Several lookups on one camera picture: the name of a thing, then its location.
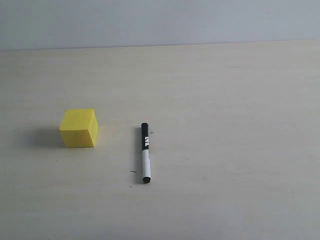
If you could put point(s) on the black and white marker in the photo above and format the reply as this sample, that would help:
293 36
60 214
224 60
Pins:
146 163

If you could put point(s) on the yellow foam cube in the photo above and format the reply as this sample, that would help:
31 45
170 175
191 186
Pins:
79 128

